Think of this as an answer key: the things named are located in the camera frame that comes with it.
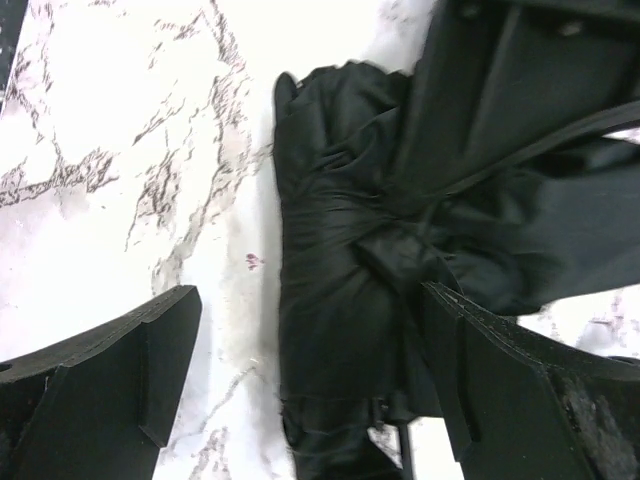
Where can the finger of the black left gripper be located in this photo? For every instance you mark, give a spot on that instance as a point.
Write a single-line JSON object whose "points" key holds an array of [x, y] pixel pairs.
{"points": [[500, 82]]}

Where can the black folding umbrella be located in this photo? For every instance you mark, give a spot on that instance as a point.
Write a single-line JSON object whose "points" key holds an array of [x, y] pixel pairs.
{"points": [[351, 330]]}

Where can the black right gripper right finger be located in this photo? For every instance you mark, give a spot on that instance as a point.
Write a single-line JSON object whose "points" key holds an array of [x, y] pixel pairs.
{"points": [[518, 405]]}

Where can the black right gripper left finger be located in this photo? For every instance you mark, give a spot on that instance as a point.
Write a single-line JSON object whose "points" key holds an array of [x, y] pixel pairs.
{"points": [[101, 404]]}

